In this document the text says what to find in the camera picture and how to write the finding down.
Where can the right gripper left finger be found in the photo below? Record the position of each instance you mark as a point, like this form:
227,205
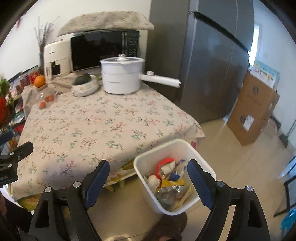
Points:
48,222

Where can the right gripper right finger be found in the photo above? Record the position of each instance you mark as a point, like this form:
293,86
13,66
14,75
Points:
248,223

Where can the blue and white carton box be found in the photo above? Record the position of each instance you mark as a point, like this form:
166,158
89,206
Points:
178,171

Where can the white trash bin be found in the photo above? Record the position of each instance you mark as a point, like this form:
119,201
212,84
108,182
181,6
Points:
169,201

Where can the glass jar with wooden lid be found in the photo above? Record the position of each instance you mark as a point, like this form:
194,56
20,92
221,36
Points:
45,96

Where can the large orange fruit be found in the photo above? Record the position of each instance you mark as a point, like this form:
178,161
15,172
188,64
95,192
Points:
40,80

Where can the yellow crumpled wrapper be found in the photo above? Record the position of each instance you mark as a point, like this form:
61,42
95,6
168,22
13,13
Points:
174,184

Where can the crumpled white tissue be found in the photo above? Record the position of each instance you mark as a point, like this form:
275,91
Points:
153,183

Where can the red soda can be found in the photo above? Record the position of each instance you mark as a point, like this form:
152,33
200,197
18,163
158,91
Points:
164,168

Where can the lower cardboard box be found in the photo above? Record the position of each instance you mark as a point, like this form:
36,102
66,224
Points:
244,125

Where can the cardboard box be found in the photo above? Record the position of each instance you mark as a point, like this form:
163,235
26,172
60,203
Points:
257,97
244,125

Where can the stacked white bowls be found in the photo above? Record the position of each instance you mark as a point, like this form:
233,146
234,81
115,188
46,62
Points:
86,88

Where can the dark green squash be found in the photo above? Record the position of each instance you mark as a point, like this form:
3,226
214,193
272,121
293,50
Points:
82,79

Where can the white air fryer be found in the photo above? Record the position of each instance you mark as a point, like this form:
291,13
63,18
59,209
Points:
57,59

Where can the upper cardboard box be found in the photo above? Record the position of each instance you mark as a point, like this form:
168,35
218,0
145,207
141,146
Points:
257,97

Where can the black microwave oven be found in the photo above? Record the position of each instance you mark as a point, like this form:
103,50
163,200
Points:
89,48

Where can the white electric pot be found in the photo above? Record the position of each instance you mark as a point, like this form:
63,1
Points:
123,75

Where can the blue yellow poster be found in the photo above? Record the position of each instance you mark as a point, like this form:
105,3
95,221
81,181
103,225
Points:
267,75

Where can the floral microwave cover cloth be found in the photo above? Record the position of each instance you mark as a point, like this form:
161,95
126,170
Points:
106,20

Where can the grey refrigerator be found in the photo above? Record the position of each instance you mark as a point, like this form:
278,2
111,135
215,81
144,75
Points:
205,45

